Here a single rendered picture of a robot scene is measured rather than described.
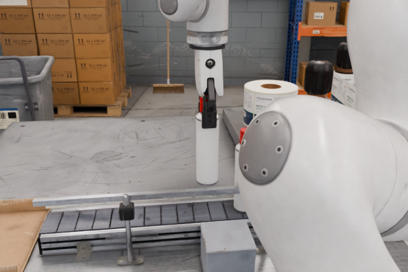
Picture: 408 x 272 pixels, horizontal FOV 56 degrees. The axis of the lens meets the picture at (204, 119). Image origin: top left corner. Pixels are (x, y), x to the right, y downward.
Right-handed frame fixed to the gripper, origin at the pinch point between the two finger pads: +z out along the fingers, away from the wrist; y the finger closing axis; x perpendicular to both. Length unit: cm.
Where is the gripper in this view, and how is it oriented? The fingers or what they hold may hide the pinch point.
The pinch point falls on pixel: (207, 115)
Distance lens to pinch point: 84.8
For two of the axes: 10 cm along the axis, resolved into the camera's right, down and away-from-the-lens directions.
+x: -9.9, 0.4, -1.2
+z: 0.0, 9.4, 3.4
